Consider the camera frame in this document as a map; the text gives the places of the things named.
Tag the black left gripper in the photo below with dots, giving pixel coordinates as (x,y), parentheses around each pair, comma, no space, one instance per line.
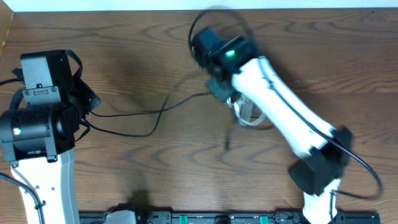
(87,98)

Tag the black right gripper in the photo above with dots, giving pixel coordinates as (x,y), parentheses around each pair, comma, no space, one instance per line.
(211,84)

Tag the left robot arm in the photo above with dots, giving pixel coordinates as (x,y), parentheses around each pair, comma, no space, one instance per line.
(38,133)

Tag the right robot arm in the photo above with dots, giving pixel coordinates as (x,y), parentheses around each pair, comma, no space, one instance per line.
(238,65)

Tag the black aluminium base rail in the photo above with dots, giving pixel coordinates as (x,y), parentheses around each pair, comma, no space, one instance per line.
(125,213)

